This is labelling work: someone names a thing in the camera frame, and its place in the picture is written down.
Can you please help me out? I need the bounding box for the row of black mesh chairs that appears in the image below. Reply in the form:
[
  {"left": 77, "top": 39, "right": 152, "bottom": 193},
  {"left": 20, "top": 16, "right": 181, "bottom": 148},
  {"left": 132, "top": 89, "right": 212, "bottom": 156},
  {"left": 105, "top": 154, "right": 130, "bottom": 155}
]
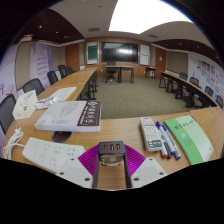
[
  {"left": 0, "top": 64, "right": 76, "bottom": 134},
  {"left": 178, "top": 71, "right": 224, "bottom": 108}
]

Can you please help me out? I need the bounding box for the group of colourful wall posters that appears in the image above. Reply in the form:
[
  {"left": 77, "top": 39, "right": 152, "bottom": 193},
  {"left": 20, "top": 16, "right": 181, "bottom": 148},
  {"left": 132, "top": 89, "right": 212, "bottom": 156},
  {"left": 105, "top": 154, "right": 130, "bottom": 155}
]
[{"left": 194, "top": 58, "right": 224, "bottom": 101}]

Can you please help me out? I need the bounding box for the brown wooden door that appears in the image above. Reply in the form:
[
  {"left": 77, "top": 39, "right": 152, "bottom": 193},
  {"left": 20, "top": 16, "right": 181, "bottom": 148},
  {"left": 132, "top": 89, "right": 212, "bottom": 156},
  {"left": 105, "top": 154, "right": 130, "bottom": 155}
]
[
  {"left": 154, "top": 47, "right": 167, "bottom": 71},
  {"left": 64, "top": 43, "right": 80, "bottom": 73}
]

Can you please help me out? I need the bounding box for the white and blue plastic packet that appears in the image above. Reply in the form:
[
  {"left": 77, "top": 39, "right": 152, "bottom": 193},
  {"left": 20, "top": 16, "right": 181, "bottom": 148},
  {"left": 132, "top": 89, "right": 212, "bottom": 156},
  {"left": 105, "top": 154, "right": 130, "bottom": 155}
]
[{"left": 33, "top": 96, "right": 60, "bottom": 110}]

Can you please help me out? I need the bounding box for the red-tipped white marker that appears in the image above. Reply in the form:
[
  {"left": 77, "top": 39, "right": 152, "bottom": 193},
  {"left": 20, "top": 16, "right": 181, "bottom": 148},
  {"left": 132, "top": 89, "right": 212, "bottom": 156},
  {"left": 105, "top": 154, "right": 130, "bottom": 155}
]
[{"left": 157, "top": 133, "right": 169, "bottom": 160}]

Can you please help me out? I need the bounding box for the white cardboard box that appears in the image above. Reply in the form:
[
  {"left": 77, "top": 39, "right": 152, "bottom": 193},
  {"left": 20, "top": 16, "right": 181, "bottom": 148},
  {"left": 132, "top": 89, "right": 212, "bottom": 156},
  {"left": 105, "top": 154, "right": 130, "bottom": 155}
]
[{"left": 12, "top": 89, "right": 39, "bottom": 120}]

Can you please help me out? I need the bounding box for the plain white whiteboard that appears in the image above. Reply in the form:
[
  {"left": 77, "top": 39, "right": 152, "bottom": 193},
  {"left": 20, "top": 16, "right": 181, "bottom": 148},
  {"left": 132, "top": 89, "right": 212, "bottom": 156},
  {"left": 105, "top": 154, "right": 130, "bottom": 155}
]
[{"left": 139, "top": 43, "right": 151, "bottom": 66}]

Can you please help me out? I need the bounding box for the wooden desk with black legs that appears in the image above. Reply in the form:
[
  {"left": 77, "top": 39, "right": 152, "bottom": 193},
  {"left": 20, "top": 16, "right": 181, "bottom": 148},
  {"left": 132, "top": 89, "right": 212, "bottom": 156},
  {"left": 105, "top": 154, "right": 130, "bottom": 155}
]
[{"left": 105, "top": 64, "right": 135, "bottom": 84}]

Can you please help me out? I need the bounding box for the white power strip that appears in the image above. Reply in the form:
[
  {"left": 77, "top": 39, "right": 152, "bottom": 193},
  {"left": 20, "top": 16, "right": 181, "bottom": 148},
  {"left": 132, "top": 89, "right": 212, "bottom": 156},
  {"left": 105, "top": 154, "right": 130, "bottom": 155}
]
[{"left": 22, "top": 136, "right": 87, "bottom": 173}]

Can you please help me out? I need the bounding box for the white book with maroon spine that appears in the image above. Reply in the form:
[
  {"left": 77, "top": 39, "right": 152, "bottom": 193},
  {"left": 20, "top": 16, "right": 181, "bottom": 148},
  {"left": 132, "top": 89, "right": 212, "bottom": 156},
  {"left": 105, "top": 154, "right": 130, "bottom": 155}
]
[{"left": 34, "top": 99, "right": 103, "bottom": 133}]

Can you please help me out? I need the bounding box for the small wooden side table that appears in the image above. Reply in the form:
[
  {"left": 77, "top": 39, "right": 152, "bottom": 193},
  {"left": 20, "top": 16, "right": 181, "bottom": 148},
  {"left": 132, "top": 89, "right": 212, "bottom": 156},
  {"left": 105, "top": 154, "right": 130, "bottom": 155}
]
[{"left": 144, "top": 65, "right": 157, "bottom": 79}]

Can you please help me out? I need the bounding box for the whiteboard with green sheet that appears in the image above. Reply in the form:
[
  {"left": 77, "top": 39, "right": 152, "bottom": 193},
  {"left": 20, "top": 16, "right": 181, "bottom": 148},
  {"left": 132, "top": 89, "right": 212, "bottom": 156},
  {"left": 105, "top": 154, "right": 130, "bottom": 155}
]
[{"left": 86, "top": 40, "right": 100, "bottom": 65}]

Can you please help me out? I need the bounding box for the long wooden conference table row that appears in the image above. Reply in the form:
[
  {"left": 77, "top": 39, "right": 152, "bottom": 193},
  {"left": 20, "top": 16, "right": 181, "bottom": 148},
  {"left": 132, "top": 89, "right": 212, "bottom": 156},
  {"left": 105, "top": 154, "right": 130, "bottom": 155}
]
[{"left": 158, "top": 70, "right": 221, "bottom": 109}]

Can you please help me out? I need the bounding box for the coiled white power cable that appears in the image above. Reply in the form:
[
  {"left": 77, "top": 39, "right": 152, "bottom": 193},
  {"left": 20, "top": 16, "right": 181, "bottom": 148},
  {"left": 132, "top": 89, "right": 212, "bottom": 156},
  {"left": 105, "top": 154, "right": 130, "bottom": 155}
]
[{"left": 2, "top": 125, "right": 26, "bottom": 160}]

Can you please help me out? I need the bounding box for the white printed paper sheet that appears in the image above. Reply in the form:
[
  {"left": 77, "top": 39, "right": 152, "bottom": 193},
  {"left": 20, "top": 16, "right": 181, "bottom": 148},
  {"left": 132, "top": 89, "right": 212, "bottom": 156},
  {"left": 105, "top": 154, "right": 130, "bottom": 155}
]
[{"left": 48, "top": 86, "right": 77, "bottom": 102}]

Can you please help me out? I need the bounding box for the dark round table grommet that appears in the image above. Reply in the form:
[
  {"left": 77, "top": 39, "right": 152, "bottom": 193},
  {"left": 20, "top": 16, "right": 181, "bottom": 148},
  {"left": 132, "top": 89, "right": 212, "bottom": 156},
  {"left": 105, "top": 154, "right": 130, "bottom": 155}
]
[{"left": 51, "top": 130, "right": 73, "bottom": 144}]

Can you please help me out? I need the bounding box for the wide purple wall banner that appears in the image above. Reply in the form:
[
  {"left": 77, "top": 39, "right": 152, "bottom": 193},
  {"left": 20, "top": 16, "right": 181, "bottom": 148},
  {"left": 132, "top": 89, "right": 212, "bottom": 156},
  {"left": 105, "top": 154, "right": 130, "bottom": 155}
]
[{"left": 0, "top": 44, "right": 19, "bottom": 104}]

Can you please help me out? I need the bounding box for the large black wall screen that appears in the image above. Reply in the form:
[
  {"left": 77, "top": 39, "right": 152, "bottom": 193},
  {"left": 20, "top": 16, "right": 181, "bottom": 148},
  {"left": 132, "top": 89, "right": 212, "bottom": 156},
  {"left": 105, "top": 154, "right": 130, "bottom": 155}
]
[{"left": 101, "top": 41, "right": 139, "bottom": 64}]

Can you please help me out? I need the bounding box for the large white ceiling light panel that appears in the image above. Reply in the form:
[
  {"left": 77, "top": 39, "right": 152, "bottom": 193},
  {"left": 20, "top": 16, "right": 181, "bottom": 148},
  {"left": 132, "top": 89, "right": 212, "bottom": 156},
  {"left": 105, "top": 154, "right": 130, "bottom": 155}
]
[{"left": 108, "top": 0, "right": 194, "bottom": 35}]

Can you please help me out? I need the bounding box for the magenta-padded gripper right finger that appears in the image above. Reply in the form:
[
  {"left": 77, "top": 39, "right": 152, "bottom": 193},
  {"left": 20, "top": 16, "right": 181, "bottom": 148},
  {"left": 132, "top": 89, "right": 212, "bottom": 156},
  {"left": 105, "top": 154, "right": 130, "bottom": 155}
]
[{"left": 123, "top": 143, "right": 168, "bottom": 189}]

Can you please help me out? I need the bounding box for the narrow purple wall banner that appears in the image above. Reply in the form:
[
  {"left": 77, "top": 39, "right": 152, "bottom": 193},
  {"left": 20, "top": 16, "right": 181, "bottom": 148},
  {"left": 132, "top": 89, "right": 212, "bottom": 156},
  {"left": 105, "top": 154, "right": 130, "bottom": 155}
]
[{"left": 29, "top": 41, "right": 54, "bottom": 81}]

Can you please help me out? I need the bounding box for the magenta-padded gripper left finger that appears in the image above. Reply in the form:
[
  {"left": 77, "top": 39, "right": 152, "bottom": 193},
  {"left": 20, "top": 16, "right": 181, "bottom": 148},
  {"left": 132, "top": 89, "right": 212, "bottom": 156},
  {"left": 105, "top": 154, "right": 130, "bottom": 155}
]
[{"left": 55, "top": 143, "right": 101, "bottom": 189}]

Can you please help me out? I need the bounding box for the black office chair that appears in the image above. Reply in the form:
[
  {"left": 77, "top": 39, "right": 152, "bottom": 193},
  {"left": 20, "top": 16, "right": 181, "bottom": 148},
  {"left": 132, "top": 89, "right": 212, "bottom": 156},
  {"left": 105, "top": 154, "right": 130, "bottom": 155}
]
[{"left": 105, "top": 60, "right": 118, "bottom": 83}]

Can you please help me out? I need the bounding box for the green booklet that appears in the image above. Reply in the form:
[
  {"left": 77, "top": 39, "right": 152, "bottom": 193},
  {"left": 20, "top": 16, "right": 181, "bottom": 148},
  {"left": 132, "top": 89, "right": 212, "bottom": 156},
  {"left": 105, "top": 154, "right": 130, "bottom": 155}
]
[{"left": 163, "top": 114, "right": 214, "bottom": 166}]

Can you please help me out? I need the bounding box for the white calculator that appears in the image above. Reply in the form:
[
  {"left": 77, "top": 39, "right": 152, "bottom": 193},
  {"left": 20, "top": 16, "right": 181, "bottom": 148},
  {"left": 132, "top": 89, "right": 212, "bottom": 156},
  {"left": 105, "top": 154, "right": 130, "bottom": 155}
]
[{"left": 139, "top": 116, "right": 163, "bottom": 152}]

